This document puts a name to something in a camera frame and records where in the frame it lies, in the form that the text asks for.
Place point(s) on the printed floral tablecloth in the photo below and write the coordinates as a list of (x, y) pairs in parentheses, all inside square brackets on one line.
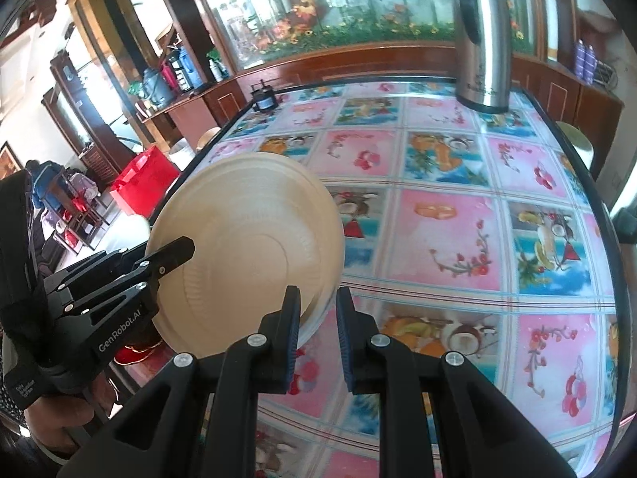
[(448, 239)]

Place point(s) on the cream plastic bowl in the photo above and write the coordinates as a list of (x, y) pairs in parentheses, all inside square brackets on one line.
[(249, 239)]

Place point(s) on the wooden glass display cabinet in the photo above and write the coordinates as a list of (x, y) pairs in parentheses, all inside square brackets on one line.
[(348, 67)]

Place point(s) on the white round container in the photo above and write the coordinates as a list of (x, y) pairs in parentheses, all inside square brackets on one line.
[(181, 155)]

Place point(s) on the person's dotted clothing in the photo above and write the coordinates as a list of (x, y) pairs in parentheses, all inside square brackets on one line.
[(9, 406)]

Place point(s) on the red glass plate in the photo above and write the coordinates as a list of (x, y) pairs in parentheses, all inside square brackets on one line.
[(137, 354)]

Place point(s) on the cream round pot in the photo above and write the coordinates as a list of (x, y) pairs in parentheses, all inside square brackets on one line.
[(208, 139)]

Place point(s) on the person's left hand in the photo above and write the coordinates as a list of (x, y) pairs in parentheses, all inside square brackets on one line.
[(59, 420)]

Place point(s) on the stainless steel thermos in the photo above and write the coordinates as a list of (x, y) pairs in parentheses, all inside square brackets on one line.
[(482, 45)]

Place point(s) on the wooden chair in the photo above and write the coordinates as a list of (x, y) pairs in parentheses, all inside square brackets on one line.
[(84, 219)]

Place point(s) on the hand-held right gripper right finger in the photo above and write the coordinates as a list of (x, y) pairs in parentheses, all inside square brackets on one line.
[(346, 343)]

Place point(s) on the red shopping bag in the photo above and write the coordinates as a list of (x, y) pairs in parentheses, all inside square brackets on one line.
[(144, 179)]

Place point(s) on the tall wooden glass cabinet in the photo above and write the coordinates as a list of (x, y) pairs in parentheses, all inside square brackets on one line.
[(114, 45)]

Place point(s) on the artificial flowers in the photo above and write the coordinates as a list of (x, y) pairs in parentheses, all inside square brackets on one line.
[(388, 25)]

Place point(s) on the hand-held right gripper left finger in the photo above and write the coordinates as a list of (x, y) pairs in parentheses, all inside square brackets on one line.
[(291, 343)]

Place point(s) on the red flask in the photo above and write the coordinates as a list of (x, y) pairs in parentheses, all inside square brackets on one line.
[(168, 78)]

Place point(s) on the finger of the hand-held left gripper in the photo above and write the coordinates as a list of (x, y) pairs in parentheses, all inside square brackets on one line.
[(119, 297), (169, 256)]

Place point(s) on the blue and black bottle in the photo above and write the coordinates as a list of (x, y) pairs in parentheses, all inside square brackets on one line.
[(188, 67)]

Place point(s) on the small black jar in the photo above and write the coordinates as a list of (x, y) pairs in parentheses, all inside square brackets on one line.
[(264, 99)]

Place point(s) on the blue thermos jug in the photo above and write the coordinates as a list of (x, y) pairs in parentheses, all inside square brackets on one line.
[(158, 89)]

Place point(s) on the white plastic bottle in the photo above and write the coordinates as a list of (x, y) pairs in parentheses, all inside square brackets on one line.
[(216, 69)]

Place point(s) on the low wooden side cabinet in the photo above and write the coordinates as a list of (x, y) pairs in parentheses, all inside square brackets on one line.
[(194, 109)]

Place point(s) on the framed wall painting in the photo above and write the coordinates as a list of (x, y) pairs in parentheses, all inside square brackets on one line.
[(7, 159)]

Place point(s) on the wooden corner cabinet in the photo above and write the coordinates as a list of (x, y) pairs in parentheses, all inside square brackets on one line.
[(557, 89)]

